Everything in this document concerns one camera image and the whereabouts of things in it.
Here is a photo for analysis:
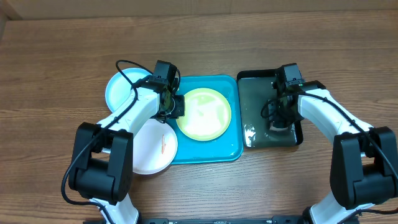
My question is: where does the green scrub sponge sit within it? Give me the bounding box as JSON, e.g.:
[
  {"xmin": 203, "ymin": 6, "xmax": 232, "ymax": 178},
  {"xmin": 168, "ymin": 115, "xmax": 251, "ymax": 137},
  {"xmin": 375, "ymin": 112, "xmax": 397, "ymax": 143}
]
[{"xmin": 269, "ymin": 121, "xmax": 294, "ymax": 132}]

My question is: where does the green rimmed plate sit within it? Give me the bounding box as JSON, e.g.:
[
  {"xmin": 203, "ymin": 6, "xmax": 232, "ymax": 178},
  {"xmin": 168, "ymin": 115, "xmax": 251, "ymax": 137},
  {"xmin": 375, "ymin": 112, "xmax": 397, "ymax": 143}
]
[{"xmin": 176, "ymin": 88, "xmax": 232, "ymax": 141}]

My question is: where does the white pink plate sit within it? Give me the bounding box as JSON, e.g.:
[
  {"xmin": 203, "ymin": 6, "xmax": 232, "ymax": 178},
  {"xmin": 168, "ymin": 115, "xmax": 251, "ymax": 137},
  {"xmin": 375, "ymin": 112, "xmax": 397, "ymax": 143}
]
[{"xmin": 132, "ymin": 119, "xmax": 178, "ymax": 175}]

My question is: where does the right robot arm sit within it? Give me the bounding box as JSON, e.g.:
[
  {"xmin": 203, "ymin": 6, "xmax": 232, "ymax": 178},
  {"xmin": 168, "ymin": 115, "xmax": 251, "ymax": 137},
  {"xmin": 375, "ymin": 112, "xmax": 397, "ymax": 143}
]
[{"xmin": 261, "ymin": 80, "xmax": 397, "ymax": 223}]

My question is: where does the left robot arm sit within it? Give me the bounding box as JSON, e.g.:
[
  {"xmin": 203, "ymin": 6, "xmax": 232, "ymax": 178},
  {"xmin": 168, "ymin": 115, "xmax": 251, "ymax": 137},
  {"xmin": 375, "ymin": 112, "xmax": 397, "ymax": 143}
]
[{"xmin": 61, "ymin": 75, "xmax": 184, "ymax": 223}]

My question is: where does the teal plastic tray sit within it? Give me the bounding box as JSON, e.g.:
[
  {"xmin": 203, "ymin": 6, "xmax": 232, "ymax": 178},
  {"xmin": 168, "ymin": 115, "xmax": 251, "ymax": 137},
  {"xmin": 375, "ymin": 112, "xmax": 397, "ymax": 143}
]
[{"xmin": 167, "ymin": 75, "xmax": 244, "ymax": 165}]

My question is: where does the black water basin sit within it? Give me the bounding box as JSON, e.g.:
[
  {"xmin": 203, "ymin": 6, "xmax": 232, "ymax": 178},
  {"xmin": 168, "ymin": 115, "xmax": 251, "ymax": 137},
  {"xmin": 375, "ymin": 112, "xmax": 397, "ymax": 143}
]
[{"xmin": 237, "ymin": 69, "xmax": 303, "ymax": 149}]

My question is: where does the blue rimmed plate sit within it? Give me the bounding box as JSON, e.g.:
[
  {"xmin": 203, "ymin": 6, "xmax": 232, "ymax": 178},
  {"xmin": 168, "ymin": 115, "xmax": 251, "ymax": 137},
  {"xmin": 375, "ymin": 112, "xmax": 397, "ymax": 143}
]
[{"xmin": 105, "ymin": 68, "xmax": 150, "ymax": 113}]

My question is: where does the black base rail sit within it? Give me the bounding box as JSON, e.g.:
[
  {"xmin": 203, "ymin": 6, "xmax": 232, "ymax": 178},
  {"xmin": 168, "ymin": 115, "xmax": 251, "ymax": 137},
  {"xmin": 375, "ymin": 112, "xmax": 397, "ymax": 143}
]
[{"xmin": 82, "ymin": 216, "xmax": 305, "ymax": 224}]

